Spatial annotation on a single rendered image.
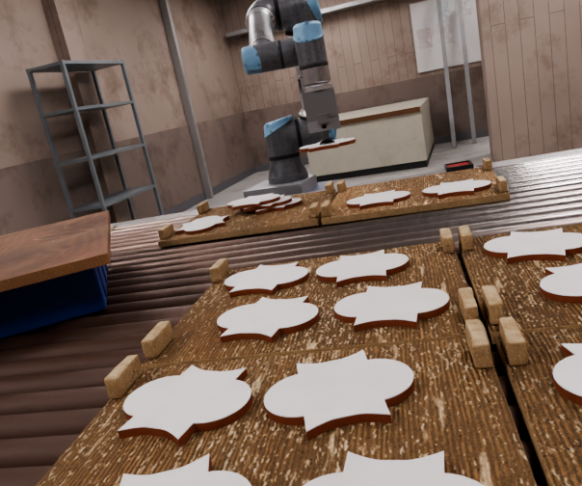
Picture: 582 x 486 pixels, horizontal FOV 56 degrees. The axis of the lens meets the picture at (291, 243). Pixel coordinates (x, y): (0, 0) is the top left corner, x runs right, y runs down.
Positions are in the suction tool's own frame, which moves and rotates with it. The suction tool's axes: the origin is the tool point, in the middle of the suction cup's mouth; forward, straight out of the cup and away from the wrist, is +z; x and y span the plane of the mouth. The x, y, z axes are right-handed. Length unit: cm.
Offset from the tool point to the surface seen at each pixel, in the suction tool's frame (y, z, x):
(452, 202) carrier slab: 24.4, 13.4, -30.1
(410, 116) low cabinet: 110, 39, 574
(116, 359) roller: -34, 15, -80
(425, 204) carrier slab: 18.8, 13.2, -29.1
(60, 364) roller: -43, 15, -79
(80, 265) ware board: -40, 4, -69
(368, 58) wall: 89, -49, 798
